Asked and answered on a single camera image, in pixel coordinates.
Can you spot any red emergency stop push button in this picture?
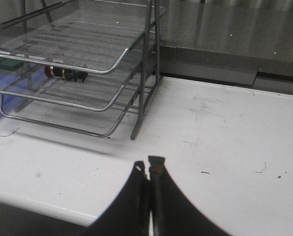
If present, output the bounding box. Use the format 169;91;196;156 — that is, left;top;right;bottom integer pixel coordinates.
44;65;88;83

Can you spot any green terminal block module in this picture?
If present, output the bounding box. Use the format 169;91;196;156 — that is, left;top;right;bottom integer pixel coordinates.
0;58;24;72

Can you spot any thin wire scrap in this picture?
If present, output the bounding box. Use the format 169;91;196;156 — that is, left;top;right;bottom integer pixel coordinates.
0;127;19;138

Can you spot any blue plastic tray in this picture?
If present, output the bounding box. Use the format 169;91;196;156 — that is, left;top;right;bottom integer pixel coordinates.
0;63;56;125

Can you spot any mesh rack tray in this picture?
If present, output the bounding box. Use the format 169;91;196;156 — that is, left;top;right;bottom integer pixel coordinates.
0;81;159;137
0;0;165;74
0;41;157;112

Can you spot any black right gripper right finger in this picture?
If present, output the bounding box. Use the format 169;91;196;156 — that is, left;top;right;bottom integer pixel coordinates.
148;156;229;236

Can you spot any grey metal rack frame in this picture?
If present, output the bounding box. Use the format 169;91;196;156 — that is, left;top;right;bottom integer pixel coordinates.
13;0;165;141

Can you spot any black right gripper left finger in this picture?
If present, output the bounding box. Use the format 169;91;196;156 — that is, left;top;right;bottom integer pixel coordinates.
81;161;150;236

